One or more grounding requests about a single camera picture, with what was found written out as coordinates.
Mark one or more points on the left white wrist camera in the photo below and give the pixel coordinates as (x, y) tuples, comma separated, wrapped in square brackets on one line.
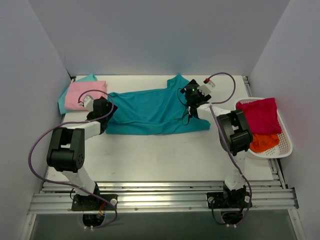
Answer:
[(87, 103)]

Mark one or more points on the folded pink t shirt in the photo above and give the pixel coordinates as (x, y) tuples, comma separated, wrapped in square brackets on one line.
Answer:
[(96, 90)]

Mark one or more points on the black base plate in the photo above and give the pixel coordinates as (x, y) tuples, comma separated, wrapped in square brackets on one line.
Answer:
[(223, 200), (83, 203)]

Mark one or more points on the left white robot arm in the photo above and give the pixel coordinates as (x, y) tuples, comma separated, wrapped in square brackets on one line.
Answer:
[(66, 152)]

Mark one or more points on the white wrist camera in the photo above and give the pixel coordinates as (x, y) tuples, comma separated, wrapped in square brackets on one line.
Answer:
[(207, 87), (87, 103)]

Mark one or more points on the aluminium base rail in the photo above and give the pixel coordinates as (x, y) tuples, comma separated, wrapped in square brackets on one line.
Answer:
[(162, 197)]

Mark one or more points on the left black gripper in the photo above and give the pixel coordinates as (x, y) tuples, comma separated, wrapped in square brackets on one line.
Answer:
[(110, 108)]

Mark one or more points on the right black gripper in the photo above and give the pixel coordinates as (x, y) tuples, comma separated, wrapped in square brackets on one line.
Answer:
[(188, 88)]

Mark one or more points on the orange t shirt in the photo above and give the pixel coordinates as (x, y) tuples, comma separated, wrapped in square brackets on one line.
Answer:
[(262, 143)]

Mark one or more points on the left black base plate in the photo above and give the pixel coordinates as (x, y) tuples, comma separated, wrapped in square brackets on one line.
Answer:
[(83, 203)]

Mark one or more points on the white plastic basket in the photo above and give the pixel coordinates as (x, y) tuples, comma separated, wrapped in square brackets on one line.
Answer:
[(283, 149)]

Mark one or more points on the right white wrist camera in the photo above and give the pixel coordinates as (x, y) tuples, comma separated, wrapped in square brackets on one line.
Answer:
[(207, 87)]

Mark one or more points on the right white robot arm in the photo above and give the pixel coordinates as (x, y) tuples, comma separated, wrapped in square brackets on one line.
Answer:
[(234, 132)]

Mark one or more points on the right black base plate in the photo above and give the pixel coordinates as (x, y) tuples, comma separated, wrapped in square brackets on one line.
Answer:
[(223, 200)]

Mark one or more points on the folded light teal t shirt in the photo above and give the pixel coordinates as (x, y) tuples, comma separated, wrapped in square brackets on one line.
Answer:
[(69, 99)]

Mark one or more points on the magenta t shirt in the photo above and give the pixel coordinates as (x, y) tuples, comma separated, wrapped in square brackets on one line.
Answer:
[(261, 116)]

